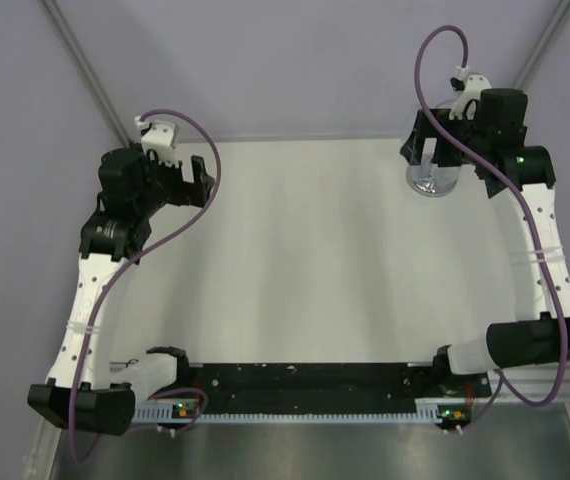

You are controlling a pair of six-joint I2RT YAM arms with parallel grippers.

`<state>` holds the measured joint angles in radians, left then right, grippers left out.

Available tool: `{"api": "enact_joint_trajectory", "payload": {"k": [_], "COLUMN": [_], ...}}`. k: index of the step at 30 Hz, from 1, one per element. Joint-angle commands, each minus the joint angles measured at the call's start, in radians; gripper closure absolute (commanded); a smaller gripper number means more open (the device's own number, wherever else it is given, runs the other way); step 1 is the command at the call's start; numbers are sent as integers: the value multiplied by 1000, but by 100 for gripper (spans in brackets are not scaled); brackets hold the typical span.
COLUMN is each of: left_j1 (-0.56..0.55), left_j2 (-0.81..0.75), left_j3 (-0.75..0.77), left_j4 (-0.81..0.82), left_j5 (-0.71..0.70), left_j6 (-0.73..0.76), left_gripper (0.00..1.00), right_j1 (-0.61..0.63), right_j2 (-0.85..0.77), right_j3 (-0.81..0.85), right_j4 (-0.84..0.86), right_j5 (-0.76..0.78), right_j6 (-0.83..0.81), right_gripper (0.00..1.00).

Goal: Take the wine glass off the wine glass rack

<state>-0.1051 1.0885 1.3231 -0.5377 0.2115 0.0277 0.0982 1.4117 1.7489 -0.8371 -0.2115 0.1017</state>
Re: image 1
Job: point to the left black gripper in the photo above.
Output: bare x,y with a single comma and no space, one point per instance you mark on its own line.
187,193

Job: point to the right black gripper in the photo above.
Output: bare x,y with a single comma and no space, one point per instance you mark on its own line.
424,127

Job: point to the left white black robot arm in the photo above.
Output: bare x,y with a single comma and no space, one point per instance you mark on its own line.
80,391

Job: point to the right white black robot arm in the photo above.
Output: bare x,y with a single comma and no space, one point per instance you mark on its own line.
486,129

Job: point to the chrome wine glass rack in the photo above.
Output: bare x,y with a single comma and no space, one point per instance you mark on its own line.
429,180

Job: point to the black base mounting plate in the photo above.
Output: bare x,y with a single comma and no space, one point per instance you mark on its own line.
323,388

